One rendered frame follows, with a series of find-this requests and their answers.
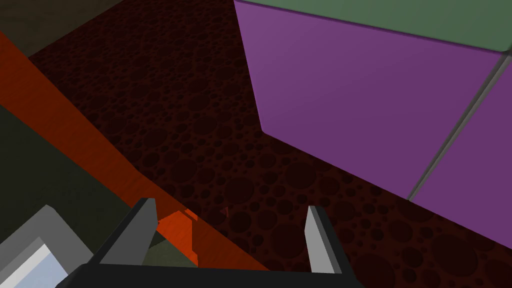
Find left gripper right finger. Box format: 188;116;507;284
303;205;343;275

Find purple cabinet with green top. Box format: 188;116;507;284
233;0;512;251

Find grey framed window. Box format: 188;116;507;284
0;204;95;288

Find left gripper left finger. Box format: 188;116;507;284
87;197;159;266

